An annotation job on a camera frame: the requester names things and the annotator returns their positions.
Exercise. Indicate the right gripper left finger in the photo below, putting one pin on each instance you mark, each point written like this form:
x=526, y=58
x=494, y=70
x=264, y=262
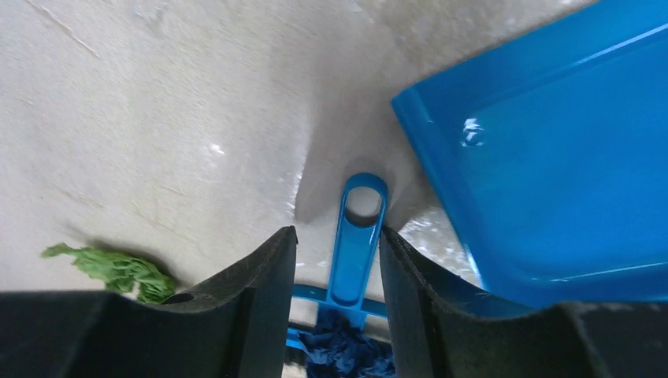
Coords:
x=233, y=324

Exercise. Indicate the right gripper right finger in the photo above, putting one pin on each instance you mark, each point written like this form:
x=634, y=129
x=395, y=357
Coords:
x=443, y=326

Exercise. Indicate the blue hand brush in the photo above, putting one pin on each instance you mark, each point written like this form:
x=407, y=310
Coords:
x=356, y=243

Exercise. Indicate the blue dustpan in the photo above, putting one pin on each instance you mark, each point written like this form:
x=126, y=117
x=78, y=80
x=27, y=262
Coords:
x=549, y=156

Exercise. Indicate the blue scrap on brush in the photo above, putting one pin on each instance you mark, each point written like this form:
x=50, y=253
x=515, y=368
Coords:
x=335, y=348

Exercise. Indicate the green paper scrap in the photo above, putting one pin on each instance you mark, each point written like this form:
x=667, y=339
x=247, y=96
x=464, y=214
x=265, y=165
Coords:
x=120, y=272

